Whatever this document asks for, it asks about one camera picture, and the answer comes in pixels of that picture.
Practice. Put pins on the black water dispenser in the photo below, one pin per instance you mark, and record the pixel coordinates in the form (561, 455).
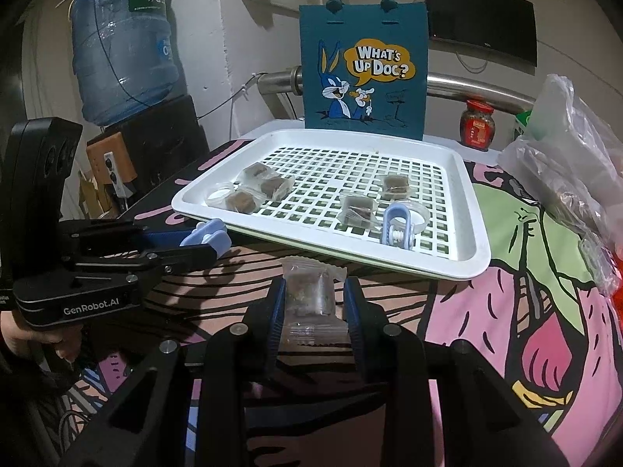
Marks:
(170, 136)

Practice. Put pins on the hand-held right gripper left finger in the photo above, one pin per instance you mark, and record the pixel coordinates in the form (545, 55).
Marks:
(277, 316)

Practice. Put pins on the blue water cooler bottle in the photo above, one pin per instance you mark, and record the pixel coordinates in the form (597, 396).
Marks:
(121, 53)

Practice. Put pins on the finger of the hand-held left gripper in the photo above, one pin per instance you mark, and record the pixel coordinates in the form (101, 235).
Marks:
(160, 239)
(185, 255)

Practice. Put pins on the white perforated plastic tray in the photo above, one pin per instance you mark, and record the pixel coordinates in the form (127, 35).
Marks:
(331, 165)

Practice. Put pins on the clear plastic bags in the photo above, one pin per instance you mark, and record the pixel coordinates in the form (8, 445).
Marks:
(569, 155)

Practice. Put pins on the light blue plastic clip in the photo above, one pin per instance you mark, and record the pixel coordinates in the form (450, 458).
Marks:
(209, 236)
(389, 227)

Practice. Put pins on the red-lidded sauce jar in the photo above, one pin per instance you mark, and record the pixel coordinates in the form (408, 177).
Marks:
(478, 129)

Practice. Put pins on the blue cartoon rabbit tote bag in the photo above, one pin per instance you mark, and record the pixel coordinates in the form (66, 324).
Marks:
(365, 34)

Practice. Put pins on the printed cartoon blanket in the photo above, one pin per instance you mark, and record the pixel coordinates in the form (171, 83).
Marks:
(511, 326)

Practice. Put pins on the green and white carton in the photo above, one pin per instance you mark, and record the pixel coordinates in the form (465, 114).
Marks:
(521, 126)

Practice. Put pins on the brown snack packet clear wrapper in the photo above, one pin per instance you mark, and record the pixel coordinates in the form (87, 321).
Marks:
(275, 186)
(393, 185)
(241, 200)
(357, 209)
(257, 172)
(309, 292)

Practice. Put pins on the black wall-mounted screen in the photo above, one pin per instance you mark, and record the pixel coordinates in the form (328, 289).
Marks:
(479, 14)

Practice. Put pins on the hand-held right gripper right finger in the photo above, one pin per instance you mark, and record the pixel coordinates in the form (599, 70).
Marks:
(353, 316)

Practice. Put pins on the wooden box with white switch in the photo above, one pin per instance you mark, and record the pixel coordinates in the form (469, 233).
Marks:
(100, 148)

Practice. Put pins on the brown cardboard box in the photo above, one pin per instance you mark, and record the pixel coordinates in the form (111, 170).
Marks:
(95, 199)

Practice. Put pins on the person's left hand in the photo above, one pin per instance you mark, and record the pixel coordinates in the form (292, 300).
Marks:
(63, 343)

